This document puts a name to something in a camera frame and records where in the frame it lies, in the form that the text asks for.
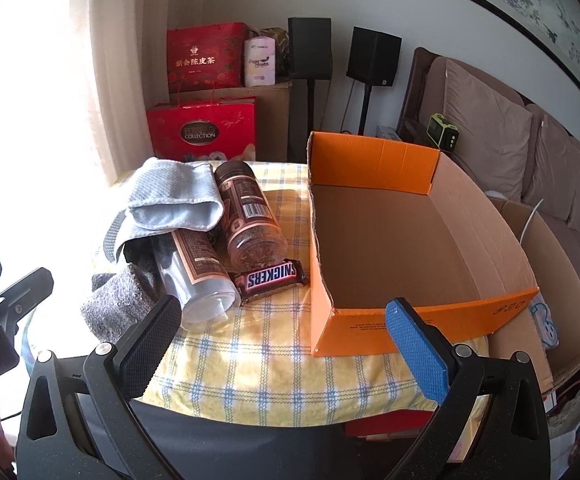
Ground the wooden frame sofa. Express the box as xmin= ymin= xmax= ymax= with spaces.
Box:
xmin=397 ymin=47 xmax=580 ymax=296

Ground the open brown cardboard box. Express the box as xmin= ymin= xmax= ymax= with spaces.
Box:
xmin=490 ymin=200 xmax=580 ymax=391

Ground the red gift box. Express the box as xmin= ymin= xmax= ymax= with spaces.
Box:
xmin=166 ymin=22 xmax=249 ymax=93

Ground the large beige sofa cushion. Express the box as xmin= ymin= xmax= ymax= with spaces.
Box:
xmin=442 ymin=59 xmax=533 ymax=176

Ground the black speaker stand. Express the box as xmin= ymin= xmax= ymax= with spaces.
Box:
xmin=307 ymin=78 xmax=321 ymax=133
xmin=357 ymin=82 xmax=373 ymax=137

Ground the framed ink painting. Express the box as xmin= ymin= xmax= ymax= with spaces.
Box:
xmin=415 ymin=0 xmax=580 ymax=102

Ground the black speaker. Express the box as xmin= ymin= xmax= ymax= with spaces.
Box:
xmin=346 ymin=26 xmax=402 ymax=87
xmin=288 ymin=17 xmax=332 ymax=81

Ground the brown label spice jar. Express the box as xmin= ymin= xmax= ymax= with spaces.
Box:
xmin=214 ymin=161 xmax=289 ymax=268

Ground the red gift bag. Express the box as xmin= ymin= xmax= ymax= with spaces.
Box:
xmin=146 ymin=97 xmax=257 ymax=161

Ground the white cable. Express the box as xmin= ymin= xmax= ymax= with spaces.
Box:
xmin=519 ymin=199 xmax=544 ymax=245

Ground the green electronic device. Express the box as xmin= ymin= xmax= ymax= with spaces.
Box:
xmin=426 ymin=114 xmax=461 ymax=152

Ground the dark grey knit cloth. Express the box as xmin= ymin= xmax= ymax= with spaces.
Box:
xmin=80 ymin=262 xmax=158 ymax=346

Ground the white curtain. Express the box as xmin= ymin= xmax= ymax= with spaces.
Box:
xmin=70 ymin=0 xmax=181 ymax=186

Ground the yellow plaid tablecloth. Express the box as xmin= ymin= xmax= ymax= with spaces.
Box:
xmin=90 ymin=160 xmax=491 ymax=426

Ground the brown chocolate bar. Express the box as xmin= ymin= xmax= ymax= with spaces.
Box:
xmin=233 ymin=258 xmax=307 ymax=306

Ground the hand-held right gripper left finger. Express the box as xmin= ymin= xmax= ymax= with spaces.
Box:
xmin=16 ymin=294 xmax=183 ymax=480

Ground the gold patterned box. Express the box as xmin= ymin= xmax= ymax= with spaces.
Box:
xmin=260 ymin=27 xmax=289 ymax=81

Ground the orange cardboard box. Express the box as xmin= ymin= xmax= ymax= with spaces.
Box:
xmin=307 ymin=131 xmax=541 ymax=358

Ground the white tissue roll pack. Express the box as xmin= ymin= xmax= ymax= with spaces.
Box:
xmin=243 ymin=36 xmax=277 ymax=87

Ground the clear bottle with copper cap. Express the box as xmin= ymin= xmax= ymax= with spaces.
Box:
xmin=155 ymin=227 xmax=241 ymax=323

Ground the grey white cloth garment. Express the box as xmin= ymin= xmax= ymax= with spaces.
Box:
xmin=102 ymin=157 xmax=227 ymax=263

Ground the black cloth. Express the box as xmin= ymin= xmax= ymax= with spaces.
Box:
xmin=122 ymin=234 xmax=175 ymax=286

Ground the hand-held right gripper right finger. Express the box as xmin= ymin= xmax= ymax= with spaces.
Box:
xmin=385 ymin=298 xmax=552 ymax=480

